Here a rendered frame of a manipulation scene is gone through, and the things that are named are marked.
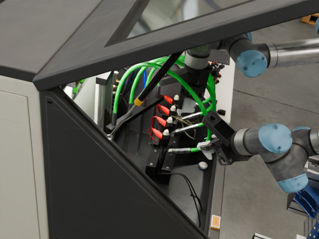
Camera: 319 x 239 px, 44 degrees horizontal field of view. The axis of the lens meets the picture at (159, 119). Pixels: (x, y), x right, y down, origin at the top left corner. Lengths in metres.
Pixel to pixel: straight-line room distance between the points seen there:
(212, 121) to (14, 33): 0.62
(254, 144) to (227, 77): 1.14
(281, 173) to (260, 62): 0.31
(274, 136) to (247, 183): 2.00
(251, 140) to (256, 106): 2.76
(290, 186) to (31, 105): 0.71
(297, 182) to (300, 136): 0.15
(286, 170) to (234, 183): 1.91
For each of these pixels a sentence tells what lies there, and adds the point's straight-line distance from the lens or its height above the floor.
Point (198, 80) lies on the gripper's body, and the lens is 1.29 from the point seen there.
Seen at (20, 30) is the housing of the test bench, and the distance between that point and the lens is 1.23.
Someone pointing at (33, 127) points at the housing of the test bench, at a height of 1.32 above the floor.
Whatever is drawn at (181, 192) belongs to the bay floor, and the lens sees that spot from 1.65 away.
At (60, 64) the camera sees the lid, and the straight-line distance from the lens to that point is 1.01.
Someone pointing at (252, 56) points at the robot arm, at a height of 1.55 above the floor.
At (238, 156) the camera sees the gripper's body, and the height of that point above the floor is 1.30.
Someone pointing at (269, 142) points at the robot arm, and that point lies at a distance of 1.00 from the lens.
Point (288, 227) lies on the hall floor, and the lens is 2.84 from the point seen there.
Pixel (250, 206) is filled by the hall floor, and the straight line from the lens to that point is 2.85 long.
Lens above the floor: 2.04
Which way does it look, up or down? 38 degrees down
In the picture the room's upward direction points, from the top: 10 degrees clockwise
